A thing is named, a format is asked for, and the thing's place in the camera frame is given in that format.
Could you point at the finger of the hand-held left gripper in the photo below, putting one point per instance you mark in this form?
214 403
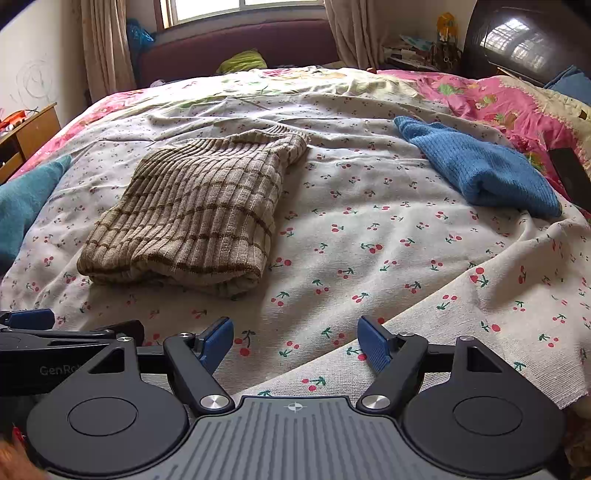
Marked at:
27 318
127 330

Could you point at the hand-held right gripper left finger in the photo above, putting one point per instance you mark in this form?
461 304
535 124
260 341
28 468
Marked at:
219 341

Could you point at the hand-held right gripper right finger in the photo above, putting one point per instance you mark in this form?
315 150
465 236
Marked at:
376 344

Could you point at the beige striped ribbed sweater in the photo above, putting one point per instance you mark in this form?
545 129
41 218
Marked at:
194 212

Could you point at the cherry print bed sheet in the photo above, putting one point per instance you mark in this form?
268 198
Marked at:
360 267

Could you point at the orange fuzzy cloth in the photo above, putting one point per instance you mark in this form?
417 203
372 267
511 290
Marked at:
11 457

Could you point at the teal cloth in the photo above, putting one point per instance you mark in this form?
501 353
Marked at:
27 207

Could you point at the wooden nightstand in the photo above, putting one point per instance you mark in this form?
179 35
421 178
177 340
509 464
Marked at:
34 134

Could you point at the orange object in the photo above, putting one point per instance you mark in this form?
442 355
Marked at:
11 122

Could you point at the blue knit sweater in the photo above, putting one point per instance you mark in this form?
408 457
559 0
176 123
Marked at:
475 170

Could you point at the black flat object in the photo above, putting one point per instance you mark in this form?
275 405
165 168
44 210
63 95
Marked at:
575 177

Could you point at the pink floral quilt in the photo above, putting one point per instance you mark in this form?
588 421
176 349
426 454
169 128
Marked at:
485 97

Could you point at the beige curtain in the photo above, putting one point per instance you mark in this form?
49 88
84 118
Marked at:
106 50
355 32

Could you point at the green cloth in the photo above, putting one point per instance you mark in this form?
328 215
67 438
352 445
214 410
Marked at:
242 61

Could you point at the maroon padded headboard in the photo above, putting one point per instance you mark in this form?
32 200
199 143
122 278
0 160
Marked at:
194 55

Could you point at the pile of clutter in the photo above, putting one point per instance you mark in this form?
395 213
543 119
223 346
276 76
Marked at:
411 50

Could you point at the blue plastic bag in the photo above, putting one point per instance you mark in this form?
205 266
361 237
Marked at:
138 32

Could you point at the yellow toy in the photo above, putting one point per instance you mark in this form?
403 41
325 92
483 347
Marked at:
448 30

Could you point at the blue pillow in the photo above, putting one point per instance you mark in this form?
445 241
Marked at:
570 83

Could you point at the window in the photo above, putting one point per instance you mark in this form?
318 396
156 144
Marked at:
240 9

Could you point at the dark wooden headboard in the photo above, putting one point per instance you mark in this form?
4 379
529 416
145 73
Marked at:
531 41

